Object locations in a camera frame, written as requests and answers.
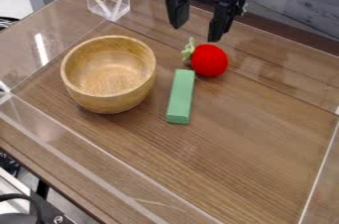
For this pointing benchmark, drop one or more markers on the green rectangular block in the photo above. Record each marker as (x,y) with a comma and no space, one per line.
(180,98)

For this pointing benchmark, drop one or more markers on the clear acrylic enclosure wall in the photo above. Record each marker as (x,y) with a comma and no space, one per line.
(254,161)

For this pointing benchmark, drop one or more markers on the black clamp with cable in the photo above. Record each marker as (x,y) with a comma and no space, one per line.
(40,214)

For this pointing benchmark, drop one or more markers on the red knitted fruit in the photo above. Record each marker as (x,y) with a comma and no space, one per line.
(207,59)

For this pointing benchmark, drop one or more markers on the clear acrylic corner bracket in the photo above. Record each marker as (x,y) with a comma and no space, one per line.
(108,9)

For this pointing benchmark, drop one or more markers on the wooden bowl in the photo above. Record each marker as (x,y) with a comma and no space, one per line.
(108,73)

